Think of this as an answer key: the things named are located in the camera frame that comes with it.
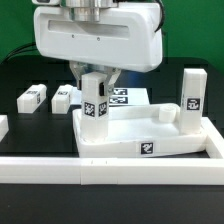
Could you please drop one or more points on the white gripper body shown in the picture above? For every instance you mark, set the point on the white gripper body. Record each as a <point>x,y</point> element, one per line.
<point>126,36</point>

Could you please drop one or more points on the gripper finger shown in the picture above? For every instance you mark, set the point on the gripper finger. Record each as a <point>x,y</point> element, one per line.
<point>112,75</point>
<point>78,70</point>

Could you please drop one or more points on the white desk top tray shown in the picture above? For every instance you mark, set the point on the white desk top tray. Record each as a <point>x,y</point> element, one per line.
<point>136,132</point>

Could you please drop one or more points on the fiducial marker sheet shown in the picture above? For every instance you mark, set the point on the fiducial marker sheet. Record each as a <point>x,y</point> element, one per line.
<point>129,97</point>

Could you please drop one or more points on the white left fence bar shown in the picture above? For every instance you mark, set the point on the white left fence bar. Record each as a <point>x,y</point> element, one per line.
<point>3,126</point>

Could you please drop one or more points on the white fence bar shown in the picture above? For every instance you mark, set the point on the white fence bar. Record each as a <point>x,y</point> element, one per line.
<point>46,170</point>
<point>214,140</point>
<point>3,126</point>

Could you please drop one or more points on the white front fence bar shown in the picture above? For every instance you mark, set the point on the white front fence bar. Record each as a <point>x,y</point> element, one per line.
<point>46,170</point>

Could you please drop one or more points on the white right fence bar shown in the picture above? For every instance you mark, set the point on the white right fence bar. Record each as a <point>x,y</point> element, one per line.
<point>214,140</point>

